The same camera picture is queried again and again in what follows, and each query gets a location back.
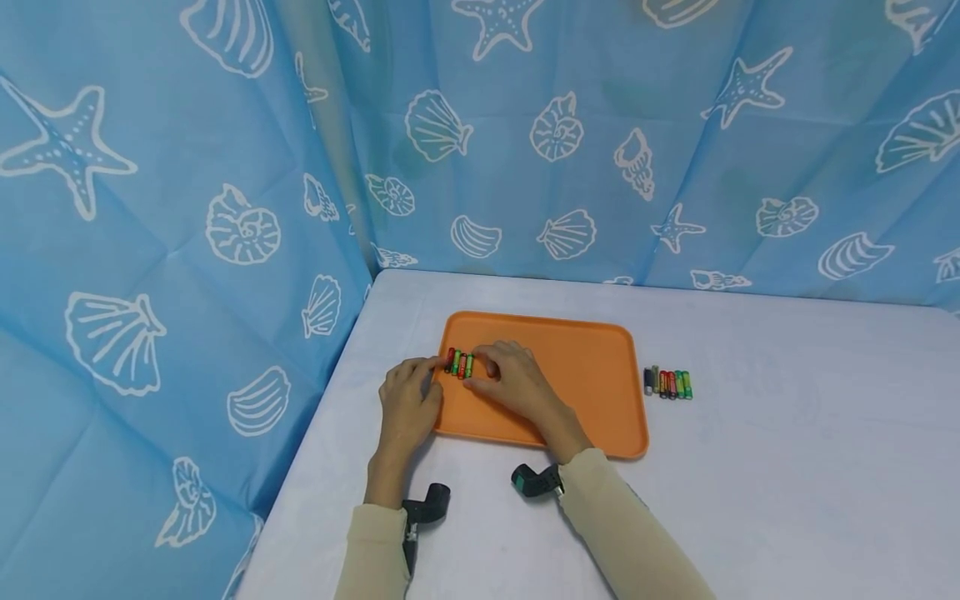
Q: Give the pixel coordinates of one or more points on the red battery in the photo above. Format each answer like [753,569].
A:
[463,365]
[451,360]

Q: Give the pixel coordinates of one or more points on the person's left forearm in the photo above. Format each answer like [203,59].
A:
[379,542]

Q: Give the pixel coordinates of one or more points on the row of mixed batteries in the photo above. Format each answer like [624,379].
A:
[669,384]

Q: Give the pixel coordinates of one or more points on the orange plastic tray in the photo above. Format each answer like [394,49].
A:
[585,375]

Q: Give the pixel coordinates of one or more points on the black wrist band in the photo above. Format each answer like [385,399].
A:
[536,481]
[424,510]

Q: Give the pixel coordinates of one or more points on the person's right forearm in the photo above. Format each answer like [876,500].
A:
[622,529]

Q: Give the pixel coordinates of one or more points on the person's right hand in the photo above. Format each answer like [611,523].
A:
[521,387]

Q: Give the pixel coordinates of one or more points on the person's left hand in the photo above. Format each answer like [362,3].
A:
[407,412]

